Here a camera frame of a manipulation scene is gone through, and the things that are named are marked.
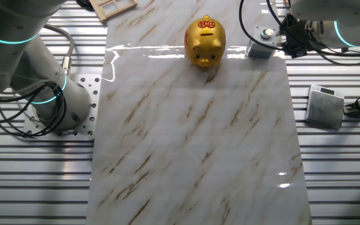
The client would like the marble pattern mat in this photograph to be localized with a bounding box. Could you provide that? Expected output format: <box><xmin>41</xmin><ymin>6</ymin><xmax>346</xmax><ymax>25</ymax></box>
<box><xmin>85</xmin><ymin>0</ymin><xmax>313</xmax><ymax>225</ymax></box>

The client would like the black arm base cable bundle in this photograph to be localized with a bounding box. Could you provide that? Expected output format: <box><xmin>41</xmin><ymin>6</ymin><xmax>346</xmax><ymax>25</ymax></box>
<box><xmin>0</xmin><ymin>81</ymin><xmax>68</xmax><ymax>138</ymax></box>

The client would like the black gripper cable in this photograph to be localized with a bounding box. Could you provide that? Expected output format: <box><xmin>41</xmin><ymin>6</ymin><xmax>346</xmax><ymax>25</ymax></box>
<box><xmin>237</xmin><ymin>0</ymin><xmax>360</xmax><ymax>67</ymax></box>

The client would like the wooden window frame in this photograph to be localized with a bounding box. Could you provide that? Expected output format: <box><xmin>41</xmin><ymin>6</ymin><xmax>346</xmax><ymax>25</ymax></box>
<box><xmin>88</xmin><ymin>0</ymin><xmax>138</xmax><ymax>23</ymax></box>

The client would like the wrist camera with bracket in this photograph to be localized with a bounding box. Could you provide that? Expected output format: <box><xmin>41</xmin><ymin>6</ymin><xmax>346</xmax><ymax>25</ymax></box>
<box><xmin>284</xmin><ymin>40</ymin><xmax>309</xmax><ymax>59</ymax></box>

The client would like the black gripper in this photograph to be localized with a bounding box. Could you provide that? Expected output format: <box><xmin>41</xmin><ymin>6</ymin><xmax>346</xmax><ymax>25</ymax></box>
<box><xmin>280</xmin><ymin>14</ymin><xmax>308</xmax><ymax>43</ymax></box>

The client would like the grey cable with metal plug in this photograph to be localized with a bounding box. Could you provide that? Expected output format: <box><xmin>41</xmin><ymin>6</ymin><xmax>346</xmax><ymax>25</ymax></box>
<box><xmin>44</xmin><ymin>23</ymin><xmax>76</xmax><ymax>76</ymax></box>

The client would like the grey push button box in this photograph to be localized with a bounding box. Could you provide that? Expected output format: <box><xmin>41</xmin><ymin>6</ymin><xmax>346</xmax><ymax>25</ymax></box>
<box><xmin>246</xmin><ymin>24</ymin><xmax>281</xmax><ymax>60</ymax></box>

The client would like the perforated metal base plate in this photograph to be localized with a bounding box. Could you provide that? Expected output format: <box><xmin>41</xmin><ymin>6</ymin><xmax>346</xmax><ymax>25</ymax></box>
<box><xmin>22</xmin><ymin>74</ymin><xmax>102</xmax><ymax>141</ymax></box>

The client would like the golden piggy bank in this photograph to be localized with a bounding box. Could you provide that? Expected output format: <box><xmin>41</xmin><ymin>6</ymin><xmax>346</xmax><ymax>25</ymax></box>
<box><xmin>184</xmin><ymin>14</ymin><xmax>227</xmax><ymax>68</ymax></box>

